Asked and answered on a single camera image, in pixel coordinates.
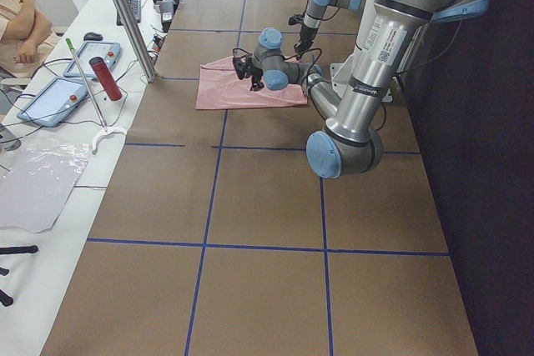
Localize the black computer mouse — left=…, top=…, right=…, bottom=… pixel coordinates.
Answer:
left=83, top=32, right=103, bottom=42

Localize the near blue teach pendant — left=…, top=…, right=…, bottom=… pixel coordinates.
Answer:
left=17, top=77, right=88, bottom=128

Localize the far blue teach pendant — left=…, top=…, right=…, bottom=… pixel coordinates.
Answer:
left=63, top=40, right=123, bottom=79

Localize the white plastic hanger hook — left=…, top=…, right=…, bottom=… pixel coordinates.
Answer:
left=91, top=126, right=128, bottom=154

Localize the seated person beige shirt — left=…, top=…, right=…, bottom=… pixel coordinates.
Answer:
left=1, top=0, right=60, bottom=78

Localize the clear plastic bag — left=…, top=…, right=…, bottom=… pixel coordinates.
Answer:
left=1, top=138, right=92, bottom=233

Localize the green tipped metal rod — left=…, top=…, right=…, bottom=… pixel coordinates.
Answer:
left=65, top=38, right=108, bottom=133

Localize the aluminium frame post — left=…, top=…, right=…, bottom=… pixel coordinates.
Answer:
left=113, top=0, right=157, bottom=83

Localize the red cylindrical bottle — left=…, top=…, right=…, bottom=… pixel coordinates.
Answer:
left=88, top=57, right=122, bottom=101

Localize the blue teach pendant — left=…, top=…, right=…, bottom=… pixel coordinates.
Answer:
left=17, top=77, right=88, bottom=128
left=63, top=40, right=123, bottom=79

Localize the black camera tripod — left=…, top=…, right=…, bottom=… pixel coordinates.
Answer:
left=0, top=243, right=39, bottom=308

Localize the black keyboard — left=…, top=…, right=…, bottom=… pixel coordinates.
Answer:
left=127, top=0, right=142, bottom=23

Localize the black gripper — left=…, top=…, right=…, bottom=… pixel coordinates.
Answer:
left=294, top=24, right=318, bottom=55
left=249, top=67, right=264, bottom=92

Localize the pink Snoopy t-shirt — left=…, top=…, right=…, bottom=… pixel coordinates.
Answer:
left=195, top=57, right=308, bottom=110

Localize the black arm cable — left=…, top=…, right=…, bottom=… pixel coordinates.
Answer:
left=283, top=48, right=323, bottom=90

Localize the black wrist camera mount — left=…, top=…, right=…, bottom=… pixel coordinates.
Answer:
left=288, top=14, right=304, bottom=26
left=232, top=48, right=253, bottom=80

